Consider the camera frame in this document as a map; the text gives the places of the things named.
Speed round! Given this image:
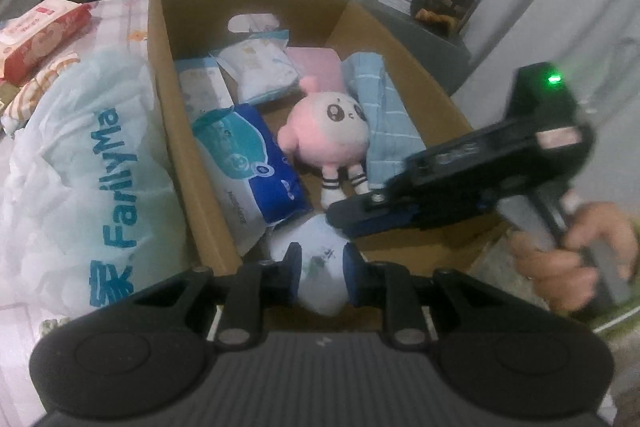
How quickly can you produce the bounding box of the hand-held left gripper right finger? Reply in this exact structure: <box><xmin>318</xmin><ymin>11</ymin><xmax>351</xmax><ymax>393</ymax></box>
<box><xmin>342</xmin><ymin>243</ymin><xmax>501</xmax><ymax>350</ymax></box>

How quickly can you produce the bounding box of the person's right hand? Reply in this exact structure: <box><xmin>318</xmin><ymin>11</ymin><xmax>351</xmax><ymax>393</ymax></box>
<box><xmin>507</xmin><ymin>202</ymin><xmax>640</xmax><ymax>315</ymax></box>

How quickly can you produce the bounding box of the white plastic bag blue print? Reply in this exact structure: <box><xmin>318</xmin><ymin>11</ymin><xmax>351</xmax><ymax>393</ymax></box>
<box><xmin>0</xmin><ymin>49</ymin><xmax>193</xmax><ymax>313</ymax></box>

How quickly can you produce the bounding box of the light blue checked towel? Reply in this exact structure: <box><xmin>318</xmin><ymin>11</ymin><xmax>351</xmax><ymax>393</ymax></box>
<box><xmin>341</xmin><ymin>52</ymin><xmax>428</xmax><ymax>190</ymax></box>

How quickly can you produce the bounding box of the orange wet wipes pack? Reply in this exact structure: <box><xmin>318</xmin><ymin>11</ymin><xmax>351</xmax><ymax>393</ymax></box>
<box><xmin>0</xmin><ymin>0</ymin><xmax>93</xmax><ymax>85</ymax></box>

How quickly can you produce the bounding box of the white round soft pouch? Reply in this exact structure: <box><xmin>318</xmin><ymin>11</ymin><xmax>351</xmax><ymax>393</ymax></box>
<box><xmin>270</xmin><ymin>213</ymin><xmax>353</xmax><ymax>317</ymax></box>

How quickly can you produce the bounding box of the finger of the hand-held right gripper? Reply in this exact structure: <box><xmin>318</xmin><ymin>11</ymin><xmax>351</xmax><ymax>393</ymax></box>
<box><xmin>325</xmin><ymin>192</ymin><xmax>401</xmax><ymax>238</ymax></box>
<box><xmin>355</xmin><ymin>202</ymin><xmax>481</xmax><ymax>238</ymax></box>

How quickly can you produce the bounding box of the grey storage box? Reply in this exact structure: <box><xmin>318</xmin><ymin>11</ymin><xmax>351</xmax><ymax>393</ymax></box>
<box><xmin>347</xmin><ymin>0</ymin><xmax>473</xmax><ymax>95</ymax></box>

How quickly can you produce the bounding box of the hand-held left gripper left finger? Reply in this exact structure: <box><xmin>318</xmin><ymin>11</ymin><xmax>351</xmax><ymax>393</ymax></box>
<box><xmin>135</xmin><ymin>243</ymin><xmax>303</xmax><ymax>350</ymax></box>

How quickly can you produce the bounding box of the orange striped cloth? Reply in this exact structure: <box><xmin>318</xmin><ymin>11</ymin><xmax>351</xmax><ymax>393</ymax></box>
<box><xmin>0</xmin><ymin>52</ymin><xmax>81</xmax><ymax>135</ymax></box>

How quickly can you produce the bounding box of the white soft packet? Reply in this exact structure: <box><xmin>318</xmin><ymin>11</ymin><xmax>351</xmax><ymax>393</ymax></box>
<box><xmin>210</xmin><ymin>31</ymin><xmax>301</xmax><ymax>105</ymax></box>
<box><xmin>175</xmin><ymin>57</ymin><xmax>236</xmax><ymax>122</ymax></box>

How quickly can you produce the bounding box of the pink packet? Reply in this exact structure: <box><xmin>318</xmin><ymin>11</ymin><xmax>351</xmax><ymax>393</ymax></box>
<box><xmin>285</xmin><ymin>47</ymin><xmax>346</xmax><ymax>95</ymax></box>

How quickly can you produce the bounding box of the pink plush toy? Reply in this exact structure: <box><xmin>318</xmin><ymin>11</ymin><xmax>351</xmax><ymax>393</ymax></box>
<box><xmin>277</xmin><ymin>76</ymin><xmax>373</xmax><ymax>210</ymax></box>

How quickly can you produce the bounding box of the blue and white soft pack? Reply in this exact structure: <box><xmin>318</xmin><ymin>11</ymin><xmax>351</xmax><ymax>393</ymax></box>
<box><xmin>192</xmin><ymin>103</ymin><xmax>311</xmax><ymax>228</ymax></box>

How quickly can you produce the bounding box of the large cardboard box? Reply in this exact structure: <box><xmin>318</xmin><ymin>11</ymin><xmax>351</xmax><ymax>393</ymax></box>
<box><xmin>147</xmin><ymin>0</ymin><xmax>506</xmax><ymax>288</ymax></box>

